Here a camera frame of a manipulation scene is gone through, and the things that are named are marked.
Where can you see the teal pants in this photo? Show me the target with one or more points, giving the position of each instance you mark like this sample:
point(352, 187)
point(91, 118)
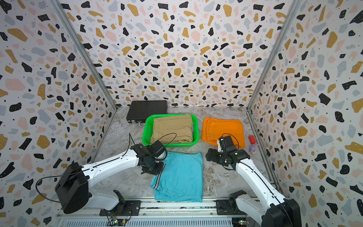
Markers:
point(181, 179)

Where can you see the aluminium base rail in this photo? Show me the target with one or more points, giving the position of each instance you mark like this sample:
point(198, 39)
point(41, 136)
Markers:
point(148, 212)

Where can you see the red cap small bottle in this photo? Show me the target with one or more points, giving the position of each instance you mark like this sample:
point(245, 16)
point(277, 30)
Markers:
point(254, 146)

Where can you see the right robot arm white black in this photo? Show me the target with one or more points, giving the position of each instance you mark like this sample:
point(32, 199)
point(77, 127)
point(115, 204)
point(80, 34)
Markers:
point(272, 209)

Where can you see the aluminium corner post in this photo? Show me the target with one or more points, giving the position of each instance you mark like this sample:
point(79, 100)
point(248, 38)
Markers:
point(289, 18)
point(57, 7)

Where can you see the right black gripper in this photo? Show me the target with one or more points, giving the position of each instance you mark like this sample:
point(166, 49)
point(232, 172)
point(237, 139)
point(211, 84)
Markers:
point(212, 157)

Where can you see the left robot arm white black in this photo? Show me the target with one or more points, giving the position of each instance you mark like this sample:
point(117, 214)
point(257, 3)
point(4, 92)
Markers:
point(75, 189)

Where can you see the left aluminium corner post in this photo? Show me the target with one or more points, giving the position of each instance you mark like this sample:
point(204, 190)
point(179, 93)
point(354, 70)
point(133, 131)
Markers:
point(57, 7)

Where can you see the black hard case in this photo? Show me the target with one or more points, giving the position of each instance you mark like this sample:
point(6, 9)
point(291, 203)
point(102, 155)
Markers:
point(139, 111)

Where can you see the orange pants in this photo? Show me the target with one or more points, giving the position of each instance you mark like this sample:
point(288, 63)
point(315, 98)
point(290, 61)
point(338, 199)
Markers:
point(214, 128)

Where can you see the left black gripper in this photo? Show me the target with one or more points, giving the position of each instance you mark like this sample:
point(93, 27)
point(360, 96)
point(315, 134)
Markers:
point(158, 172)

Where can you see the beige pants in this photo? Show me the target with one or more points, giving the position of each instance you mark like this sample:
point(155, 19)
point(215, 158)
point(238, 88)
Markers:
point(173, 129)

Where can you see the right aluminium corner post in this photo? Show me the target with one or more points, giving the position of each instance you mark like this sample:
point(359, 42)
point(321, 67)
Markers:
point(289, 18)

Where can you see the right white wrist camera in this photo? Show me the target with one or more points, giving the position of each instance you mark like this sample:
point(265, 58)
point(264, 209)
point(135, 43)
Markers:
point(221, 145)

